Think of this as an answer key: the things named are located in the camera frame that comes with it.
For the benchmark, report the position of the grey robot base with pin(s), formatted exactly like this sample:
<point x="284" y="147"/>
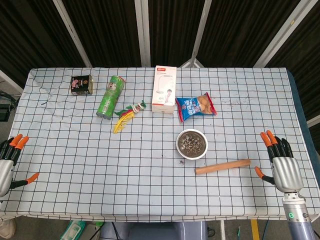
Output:
<point x="150" y="231"/>

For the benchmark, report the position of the metal bowl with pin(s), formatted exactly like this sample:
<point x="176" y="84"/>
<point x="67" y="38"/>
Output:
<point x="178" y="147"/>

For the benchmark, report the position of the beige shoe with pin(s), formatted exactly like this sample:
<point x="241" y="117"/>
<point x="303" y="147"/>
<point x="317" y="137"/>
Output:
<point x="6" y="228"/>

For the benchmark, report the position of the crushed nut pieces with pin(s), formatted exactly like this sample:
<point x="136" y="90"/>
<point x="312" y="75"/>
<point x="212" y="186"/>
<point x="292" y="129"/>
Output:
<point x="192" y="144"/>

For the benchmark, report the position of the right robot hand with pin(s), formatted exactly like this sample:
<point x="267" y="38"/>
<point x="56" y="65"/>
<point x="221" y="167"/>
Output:
<point x="287" y="172"/>

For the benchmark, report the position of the black equipment box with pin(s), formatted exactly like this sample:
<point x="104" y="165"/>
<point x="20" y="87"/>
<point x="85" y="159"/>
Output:
<point x="5" y="110"/>

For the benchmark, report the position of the wooden rolling pin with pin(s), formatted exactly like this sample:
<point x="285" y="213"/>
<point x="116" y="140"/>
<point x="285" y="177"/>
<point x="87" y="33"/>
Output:
<point x="222" y="166"/>

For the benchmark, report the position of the green chips can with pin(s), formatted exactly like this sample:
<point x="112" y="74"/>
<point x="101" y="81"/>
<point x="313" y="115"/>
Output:
<point x="110" y="100"/>

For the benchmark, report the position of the white lamp box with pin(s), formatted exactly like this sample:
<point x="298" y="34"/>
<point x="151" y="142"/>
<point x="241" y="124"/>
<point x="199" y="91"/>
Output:
<point x="163" y="87"/>

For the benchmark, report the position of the green wet wipes pack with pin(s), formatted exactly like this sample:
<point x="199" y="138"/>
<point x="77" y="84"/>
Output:
<point x="72" y="231"/>

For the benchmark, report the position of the colourful feather shuttlecock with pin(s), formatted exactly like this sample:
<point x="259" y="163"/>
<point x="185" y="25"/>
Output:
<point x="125" y="117"/>

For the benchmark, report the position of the black luncheon meat tin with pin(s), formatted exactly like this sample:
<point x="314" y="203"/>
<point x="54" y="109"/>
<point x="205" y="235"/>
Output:
<point x="81" y="85"/>

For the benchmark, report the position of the white frame post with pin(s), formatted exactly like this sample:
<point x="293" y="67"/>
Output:
<point x="143" y="32"/>
<point x="285" y="32"/>
<point x="72" y="35"/>
<point x="315" y="121"/>
<point x="200" y="32"/>
<point x="10" y="81"/>

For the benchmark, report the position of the blue snack bag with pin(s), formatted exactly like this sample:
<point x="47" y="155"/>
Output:
<point x="192" y="107"/>

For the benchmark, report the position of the white checkered tablecloth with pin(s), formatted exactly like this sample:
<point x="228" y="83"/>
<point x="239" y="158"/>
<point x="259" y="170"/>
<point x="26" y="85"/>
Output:
<point x="100" y="162"/>

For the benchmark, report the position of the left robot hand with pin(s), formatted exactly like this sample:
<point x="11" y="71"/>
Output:
<point x="6" y="172"/>

